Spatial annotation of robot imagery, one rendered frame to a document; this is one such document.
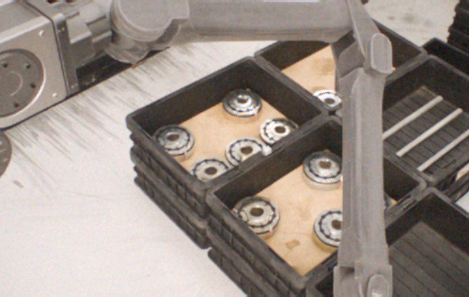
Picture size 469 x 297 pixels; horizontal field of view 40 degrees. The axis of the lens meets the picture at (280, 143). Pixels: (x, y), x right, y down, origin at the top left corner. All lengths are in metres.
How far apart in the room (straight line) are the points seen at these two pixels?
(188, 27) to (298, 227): 0.66
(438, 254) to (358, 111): 0.54
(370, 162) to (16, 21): 0.53
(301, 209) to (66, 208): 0.59
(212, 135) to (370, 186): 0.72
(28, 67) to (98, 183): 0.92
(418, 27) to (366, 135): 2.70
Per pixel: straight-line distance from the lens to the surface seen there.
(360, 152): 0.98
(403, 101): 1.80
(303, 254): 1.39
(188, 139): 1.56
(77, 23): 0.85
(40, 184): 1.73
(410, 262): 1.42
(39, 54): 0.82
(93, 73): 2.49
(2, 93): 0.82
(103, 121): 1.86
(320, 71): 1.84
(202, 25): 0.92
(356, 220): 0.95
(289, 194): 1.49
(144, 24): 0.86
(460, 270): 1.45
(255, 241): 1.27
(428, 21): 3.75
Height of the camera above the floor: 1.95
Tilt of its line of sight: 44 degrees down
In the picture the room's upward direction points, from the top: 6 degrees clockwise
